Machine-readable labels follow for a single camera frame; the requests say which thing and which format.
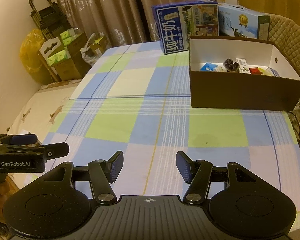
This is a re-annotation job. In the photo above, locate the brown patterned curtain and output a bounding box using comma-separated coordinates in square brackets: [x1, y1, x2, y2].
[57, 0, 214, 47]

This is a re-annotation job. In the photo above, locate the dark blue milk carton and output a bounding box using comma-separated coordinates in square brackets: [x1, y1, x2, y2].
[152, 0, 219, 55]

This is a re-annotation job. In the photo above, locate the dark brown velvet scrunchie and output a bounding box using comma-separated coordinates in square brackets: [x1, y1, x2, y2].
[223, 59, 239, 73]

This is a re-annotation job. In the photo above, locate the left human hand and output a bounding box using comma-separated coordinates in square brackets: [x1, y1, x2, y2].
[0, 177, 19, 220]

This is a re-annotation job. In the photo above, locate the black folding cart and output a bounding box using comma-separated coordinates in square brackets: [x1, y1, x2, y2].
[29, 0, 72, 40]

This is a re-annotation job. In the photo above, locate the open small cardboard box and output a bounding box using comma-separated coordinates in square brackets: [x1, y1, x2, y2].
[80, 33, 110, 66]

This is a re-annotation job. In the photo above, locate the plaid bed sheet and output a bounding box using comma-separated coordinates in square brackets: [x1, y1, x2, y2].
[57, 42, 300, 228]

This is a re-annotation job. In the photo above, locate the yellow plastic bag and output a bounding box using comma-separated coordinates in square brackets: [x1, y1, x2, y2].
[19, 29, 52, 85]

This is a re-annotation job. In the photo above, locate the white medicine box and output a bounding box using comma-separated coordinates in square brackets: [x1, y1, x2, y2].
[236, 58, 250, 74]

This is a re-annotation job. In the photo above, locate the cardboard box with green tissues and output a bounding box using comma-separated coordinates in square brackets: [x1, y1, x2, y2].
[37, 28, 91, 82]

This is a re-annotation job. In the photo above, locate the light blue milk carton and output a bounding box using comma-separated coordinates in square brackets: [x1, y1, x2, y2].
[218, 3, 270, 40]

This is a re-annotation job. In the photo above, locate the cream cartoon blanket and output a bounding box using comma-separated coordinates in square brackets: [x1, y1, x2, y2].
[6, 80, 82, 188]

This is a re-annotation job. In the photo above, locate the beige quilted chair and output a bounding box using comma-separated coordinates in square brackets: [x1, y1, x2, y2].
[268, 14, 300, 72]

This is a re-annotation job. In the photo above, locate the red snack packet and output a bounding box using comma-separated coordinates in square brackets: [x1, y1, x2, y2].
[249, 67, 263, 75]

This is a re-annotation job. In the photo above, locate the brown cardboard storage box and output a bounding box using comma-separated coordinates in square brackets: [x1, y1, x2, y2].
[189, 36, 300, 111]

